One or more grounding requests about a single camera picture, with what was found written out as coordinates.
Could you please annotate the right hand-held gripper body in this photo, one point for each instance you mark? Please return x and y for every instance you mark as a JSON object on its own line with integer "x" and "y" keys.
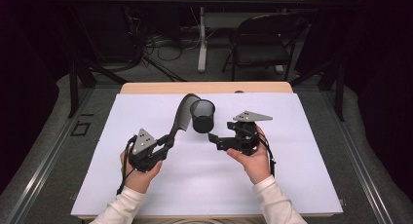
{"x": 243, "y": 138}

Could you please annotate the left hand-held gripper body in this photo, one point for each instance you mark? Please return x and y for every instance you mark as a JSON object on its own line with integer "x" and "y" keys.
{"x": 142, "y": 142}

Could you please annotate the black mesh pen cup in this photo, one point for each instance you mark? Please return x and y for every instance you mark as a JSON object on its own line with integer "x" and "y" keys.
{"x": 202, "y": 120}

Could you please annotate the black comb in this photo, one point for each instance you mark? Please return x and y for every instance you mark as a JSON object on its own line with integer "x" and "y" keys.
{"x": 183, "y": 115}

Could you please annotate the person's right hand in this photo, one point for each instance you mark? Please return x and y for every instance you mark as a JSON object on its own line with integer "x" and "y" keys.
{"x": 256, "y": 165}

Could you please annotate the person's left hand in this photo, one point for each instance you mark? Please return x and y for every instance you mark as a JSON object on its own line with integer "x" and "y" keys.
{"x": 139, "y": 180}

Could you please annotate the white board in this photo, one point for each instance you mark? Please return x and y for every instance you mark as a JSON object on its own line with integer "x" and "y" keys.
{"x": 211, "y": 181}

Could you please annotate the wooden table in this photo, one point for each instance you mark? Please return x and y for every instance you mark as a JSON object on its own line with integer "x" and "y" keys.
{"x": 195, "y": 87}

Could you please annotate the black folding chair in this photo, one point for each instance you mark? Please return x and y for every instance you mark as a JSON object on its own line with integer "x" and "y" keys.
{"x": 259, "y": 55}

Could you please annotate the small metal clip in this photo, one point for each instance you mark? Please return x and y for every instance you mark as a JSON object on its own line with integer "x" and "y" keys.
{"x": 342, "y": 202}
{"x": 74, "y": 196}

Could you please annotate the black metal stand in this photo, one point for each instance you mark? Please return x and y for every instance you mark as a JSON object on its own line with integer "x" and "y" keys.
{"x": 339, "y": 87}
{"x": 74, "y": 87}

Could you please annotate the dark curtain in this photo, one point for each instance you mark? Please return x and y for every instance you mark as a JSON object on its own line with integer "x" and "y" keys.
{"x": 26, "y": 71}
{"x": 383, "y": 71}

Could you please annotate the aluminium rail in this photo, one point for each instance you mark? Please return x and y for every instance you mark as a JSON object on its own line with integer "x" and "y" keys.
{"x": 357, "y": 159}
{"x": 48, "y": 159}

